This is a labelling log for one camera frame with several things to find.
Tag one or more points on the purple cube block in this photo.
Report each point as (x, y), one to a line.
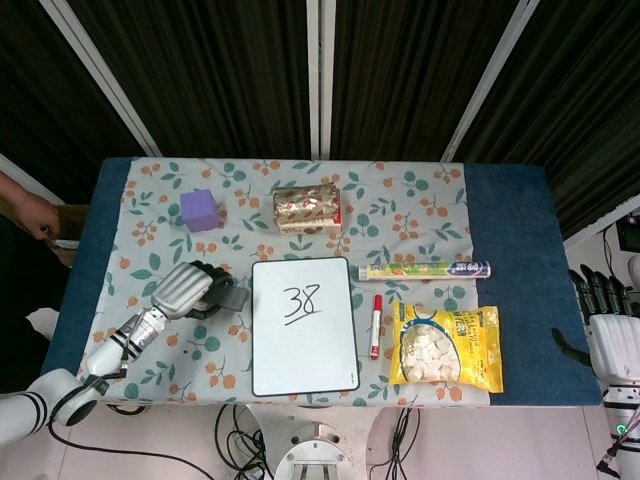
(199, 210)

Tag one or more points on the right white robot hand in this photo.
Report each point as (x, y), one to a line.
(617, 350)

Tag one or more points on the bystander bare hand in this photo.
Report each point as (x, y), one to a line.
(40, 215)

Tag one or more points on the floral patterned tablecloth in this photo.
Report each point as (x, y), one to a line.
(150, 240)

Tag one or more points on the blue table mat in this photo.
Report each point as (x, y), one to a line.
(525, 225)

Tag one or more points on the white frame post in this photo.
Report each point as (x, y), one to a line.
(321, 75)
(100, 75)
(25, 172)
(492, 75)
(595, 225)

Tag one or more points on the brown cardboard box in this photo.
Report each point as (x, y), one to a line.
(70, 220)

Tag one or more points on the black pleated curtain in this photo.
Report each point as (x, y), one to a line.
(210, 75)
(40, 90)
(410, 75)
(585, 100)

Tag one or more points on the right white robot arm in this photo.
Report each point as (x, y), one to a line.
(625, 425)

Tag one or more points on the white biscuit box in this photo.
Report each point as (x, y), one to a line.
(310, 229)

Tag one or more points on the bystander bare forearm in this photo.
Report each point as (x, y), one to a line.
(10, 192)

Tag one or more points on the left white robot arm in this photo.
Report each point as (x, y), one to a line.
(105, 357)

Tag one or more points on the gift-wrapped box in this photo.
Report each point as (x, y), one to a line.
(306, 202)

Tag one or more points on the white robot torso base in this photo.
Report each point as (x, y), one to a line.
(316, 450)

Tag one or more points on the yellow bag of white candy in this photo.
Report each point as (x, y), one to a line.
(445, 350)

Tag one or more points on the red marker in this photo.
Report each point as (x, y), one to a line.
(375, 330)

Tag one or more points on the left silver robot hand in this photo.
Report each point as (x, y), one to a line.
(180, 290)

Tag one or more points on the small black-framed whiteboard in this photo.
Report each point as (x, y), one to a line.
(305, 355)

